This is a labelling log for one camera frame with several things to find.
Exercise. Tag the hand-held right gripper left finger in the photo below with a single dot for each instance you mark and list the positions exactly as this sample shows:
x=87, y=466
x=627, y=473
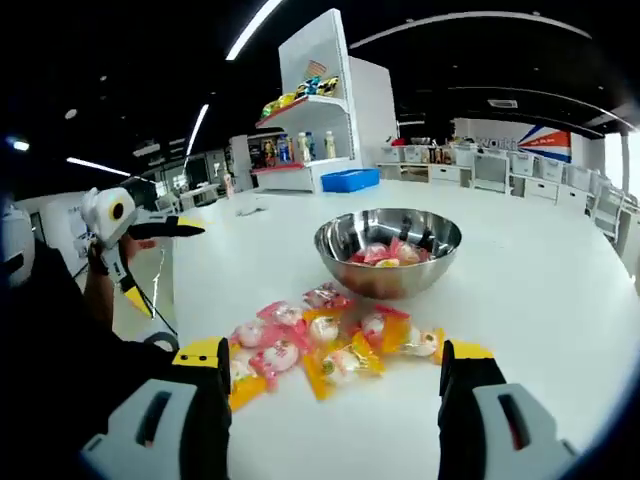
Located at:
x=150, y=425

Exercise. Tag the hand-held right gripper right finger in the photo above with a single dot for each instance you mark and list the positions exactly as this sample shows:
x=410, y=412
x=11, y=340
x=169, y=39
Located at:
x=520, y=430

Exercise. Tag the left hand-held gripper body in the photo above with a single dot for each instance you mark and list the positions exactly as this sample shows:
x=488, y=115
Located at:
x=107, y=217

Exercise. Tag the pile of marshmallows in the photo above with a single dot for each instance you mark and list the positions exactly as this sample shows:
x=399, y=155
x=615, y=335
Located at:
x=400, y=252
x=280, y=350

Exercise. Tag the steel bowl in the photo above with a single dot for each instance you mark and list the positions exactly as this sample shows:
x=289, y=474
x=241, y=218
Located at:
x=390, y=285

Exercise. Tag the person's left hand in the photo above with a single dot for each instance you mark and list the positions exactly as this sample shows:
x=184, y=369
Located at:
x=142, y=245

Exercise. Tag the straight ceiling light strip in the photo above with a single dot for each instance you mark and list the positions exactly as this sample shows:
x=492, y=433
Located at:
x=197, y=129
x=97, y=166

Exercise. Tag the pink drink bottle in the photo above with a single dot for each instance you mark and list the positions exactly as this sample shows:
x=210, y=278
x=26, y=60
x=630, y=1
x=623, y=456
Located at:
x=229, y=184

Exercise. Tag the white crumpled cloth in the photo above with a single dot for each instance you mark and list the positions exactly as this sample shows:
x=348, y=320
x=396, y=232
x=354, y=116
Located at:
x=252, y=210

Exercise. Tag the white worn device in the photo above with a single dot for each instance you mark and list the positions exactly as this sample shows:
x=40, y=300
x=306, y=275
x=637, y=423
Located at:
x=17, y=240

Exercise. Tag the red yellow drink bottle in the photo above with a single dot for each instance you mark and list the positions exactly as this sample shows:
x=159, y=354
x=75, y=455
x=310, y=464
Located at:
x=270, y=152

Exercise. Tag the white table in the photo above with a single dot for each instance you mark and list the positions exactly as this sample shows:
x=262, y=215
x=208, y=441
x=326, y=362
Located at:
x=525, y=300

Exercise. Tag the blue drink bottle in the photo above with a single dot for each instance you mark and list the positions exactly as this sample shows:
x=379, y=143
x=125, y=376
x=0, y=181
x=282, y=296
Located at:
x=283, y=149
x=311, y=145

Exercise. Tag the white drink bottle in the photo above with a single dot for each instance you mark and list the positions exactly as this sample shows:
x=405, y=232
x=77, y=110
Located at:
x=302, y=147
x=329, y=145

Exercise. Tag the row of snack bags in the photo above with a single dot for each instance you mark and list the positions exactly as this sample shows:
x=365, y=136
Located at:
x=285, y=100

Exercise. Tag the blue plastic bin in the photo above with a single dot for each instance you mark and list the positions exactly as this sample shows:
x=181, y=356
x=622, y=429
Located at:
x=350, y=181

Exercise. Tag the curved ceiling light strip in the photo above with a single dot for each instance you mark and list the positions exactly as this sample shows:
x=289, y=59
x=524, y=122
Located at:
x=245, y=36

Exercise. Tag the striped colourful card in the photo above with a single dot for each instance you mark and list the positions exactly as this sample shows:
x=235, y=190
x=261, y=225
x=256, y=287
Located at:
x=316, y=68

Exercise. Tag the white display shelf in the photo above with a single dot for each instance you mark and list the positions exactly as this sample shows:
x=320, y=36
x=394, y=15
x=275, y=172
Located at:
x=370, y=110

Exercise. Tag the row of white low cabinets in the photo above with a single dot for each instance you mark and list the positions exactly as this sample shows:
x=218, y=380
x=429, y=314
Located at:
x=445, y=173

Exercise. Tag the cluster of brown bottles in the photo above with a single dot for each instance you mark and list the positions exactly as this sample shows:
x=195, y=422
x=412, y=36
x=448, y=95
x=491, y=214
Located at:
x=440, y=155

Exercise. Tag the ceiling air vent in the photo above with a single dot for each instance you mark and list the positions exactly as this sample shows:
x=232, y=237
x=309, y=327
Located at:
x=502, y=103

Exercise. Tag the red blue wall graphic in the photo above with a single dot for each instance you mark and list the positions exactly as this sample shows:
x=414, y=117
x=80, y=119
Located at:
x=547, y=142

